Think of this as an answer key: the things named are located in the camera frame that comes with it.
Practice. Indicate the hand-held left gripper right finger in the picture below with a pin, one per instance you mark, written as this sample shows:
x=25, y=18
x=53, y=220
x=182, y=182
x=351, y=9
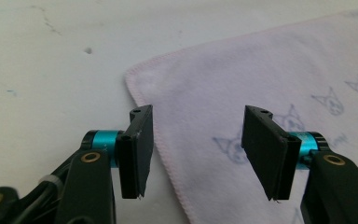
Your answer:
x=267, y=152

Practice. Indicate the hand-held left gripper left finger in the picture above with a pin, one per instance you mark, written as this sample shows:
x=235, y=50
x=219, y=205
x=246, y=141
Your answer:
x=136, y=155

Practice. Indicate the lilac printed towel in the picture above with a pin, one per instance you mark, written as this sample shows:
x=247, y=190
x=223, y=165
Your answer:
x=230, y=77

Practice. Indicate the white foam mat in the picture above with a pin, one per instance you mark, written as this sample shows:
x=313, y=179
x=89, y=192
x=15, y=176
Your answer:
x=59, y=77

